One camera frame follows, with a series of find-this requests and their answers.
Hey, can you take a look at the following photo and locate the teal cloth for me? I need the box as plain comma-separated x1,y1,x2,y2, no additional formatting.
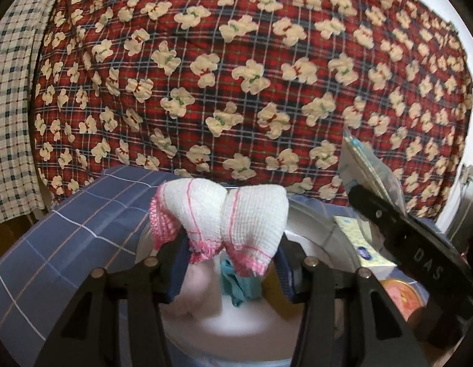
220,258,262,307

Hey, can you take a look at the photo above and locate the white pink-edged dishcloth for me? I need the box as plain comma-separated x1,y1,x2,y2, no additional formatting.
150,178,290,278

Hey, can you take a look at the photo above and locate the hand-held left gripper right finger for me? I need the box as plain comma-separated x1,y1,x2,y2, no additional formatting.
276,235,428,367

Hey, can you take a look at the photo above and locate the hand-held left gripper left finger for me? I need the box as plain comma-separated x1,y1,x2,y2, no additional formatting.
33,233,191,367

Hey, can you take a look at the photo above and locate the yellow dotted tissue pack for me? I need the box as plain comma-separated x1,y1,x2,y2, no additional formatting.
333,215,398,268

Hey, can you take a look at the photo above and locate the green checked cloth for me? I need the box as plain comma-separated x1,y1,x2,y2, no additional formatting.
0,0,69,230

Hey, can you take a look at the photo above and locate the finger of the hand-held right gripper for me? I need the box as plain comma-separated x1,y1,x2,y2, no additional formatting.
347,185,409,245

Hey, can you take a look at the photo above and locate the orange round lid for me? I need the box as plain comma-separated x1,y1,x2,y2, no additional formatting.
380,278,428,325

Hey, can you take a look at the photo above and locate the clear cotton swab pack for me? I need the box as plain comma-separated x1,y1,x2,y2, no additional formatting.
338,124,407,215

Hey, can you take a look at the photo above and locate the round metal tin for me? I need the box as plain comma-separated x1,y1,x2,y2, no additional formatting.
135,195,378,367

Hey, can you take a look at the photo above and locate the blue checked sheet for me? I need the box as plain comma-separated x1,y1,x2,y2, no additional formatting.
0,166,432,367

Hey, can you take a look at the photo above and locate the red plaid bear-print blanket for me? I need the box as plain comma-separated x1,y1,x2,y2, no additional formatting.
32,0,473,207

